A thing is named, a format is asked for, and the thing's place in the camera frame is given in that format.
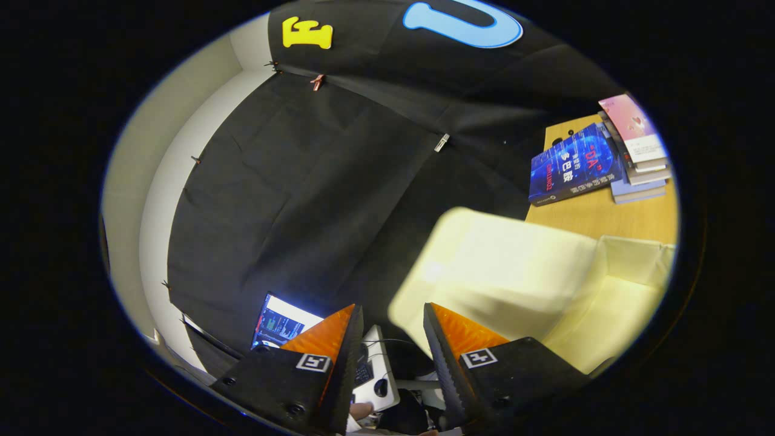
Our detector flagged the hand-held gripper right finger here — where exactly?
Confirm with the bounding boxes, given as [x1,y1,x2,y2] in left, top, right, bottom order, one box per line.
[423,303,591,428]

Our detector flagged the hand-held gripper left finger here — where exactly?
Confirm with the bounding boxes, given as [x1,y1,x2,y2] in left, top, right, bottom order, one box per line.
[209,304,365,435]

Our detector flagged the beige fabric storage box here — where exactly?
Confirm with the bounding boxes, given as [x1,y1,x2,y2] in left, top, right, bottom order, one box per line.
[387,207,676,375]

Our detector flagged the black backdrop cloth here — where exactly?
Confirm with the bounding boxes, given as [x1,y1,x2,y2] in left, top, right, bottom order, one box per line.
[167,0,624,376]

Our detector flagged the light blue book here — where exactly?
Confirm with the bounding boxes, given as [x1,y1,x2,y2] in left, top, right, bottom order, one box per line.
[608,179,667,205]

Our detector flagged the grey book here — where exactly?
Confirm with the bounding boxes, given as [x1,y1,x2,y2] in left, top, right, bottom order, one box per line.
[599,111,673,185]

